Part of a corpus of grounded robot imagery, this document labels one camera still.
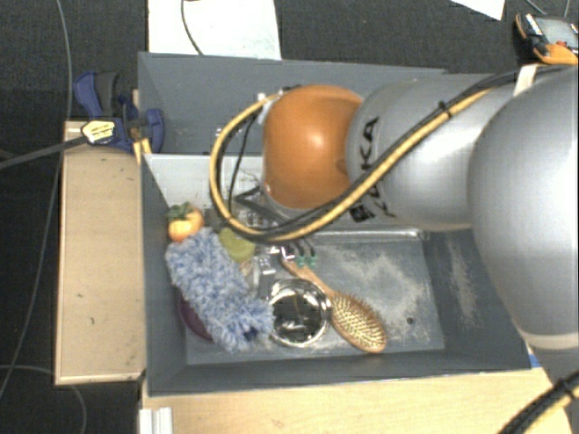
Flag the shiny metal cup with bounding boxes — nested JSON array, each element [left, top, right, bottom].
[[268, 278, 334, 349]]

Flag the orange toy fruit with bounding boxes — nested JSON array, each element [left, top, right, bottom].
[[166, 202, 205, 244]]

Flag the pale wood board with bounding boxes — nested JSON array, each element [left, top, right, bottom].
[[53, 119, 148, 386]]

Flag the purple round thing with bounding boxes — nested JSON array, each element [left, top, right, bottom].
[[177, 292, 214, 344]]

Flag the grey metal bin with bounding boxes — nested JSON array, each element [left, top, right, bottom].
[[137, 51, 533, 395]]

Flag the wooden hairbrush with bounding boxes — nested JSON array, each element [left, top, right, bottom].
[[280, 257, 389, 354]]

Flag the blue fluffy duster cloth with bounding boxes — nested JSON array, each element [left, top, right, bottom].
[[164, 227, 276, 354]]

